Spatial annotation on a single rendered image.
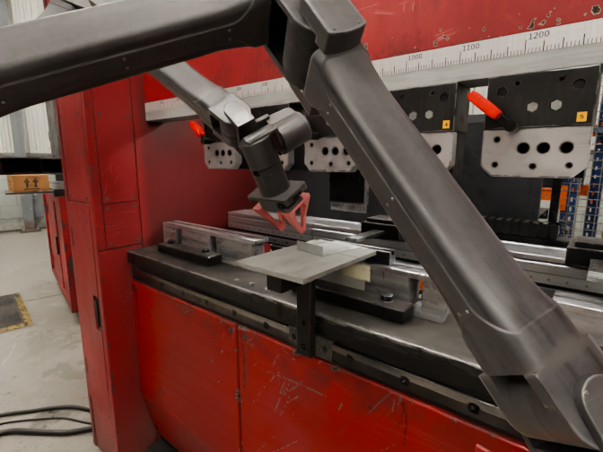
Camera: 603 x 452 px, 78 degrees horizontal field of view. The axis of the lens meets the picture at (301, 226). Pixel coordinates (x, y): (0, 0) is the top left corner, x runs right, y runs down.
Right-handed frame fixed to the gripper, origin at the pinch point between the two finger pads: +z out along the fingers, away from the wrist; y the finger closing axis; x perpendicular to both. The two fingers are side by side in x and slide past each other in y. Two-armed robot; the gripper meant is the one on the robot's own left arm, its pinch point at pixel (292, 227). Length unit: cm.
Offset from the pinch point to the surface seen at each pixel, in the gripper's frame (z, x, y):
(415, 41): -22.6, -31.8, -16.6
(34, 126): 12, -152, 705
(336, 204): 7.8, -18.7, 3.2
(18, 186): 8, -4, 242
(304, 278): 2.5, 9.5, -9.4
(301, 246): 8.6, -3.5, 3.5
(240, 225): 33, -30, 67
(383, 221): 22.8, -32.6, 0.7
